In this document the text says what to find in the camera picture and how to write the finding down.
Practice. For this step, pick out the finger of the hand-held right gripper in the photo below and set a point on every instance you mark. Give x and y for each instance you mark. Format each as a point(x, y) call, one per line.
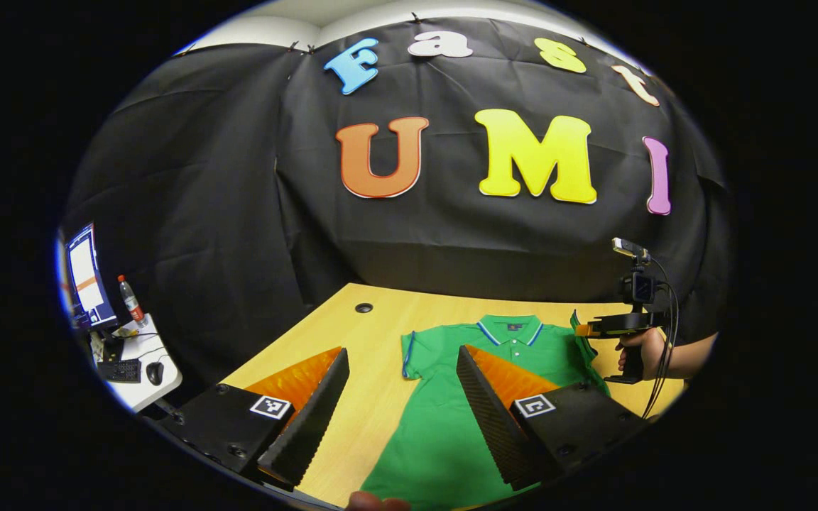
point(604, 327)

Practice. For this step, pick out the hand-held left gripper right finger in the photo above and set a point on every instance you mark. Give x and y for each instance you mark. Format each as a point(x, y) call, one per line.
point(494, 433)

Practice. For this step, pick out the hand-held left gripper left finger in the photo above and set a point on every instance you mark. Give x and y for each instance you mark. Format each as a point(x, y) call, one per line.
point(309, 426)

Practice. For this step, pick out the green T-shirt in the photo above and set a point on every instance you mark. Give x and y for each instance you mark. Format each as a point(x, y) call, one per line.
point(444, 440)

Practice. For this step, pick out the black computer mouse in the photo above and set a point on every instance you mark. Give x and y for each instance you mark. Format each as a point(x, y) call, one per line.
point(155, 373)

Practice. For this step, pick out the white side desk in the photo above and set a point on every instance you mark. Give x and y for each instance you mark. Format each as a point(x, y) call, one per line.
point(140, 397)

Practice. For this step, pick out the black keyboard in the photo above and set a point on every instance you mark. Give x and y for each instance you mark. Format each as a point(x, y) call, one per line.
point(119, 370)

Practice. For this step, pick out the black backdrop cloth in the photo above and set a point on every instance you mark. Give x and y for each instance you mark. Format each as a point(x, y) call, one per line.
point(416, 241)

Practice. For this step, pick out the clear plastic water bottle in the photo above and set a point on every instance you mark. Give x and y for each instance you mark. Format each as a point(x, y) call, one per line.
point(132, 305)

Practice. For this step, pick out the computer monitor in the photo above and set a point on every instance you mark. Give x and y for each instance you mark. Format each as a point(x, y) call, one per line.
point(86, 273)

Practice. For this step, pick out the row of black cloth clips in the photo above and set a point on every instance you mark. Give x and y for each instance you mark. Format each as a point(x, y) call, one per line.
point(415, 16)

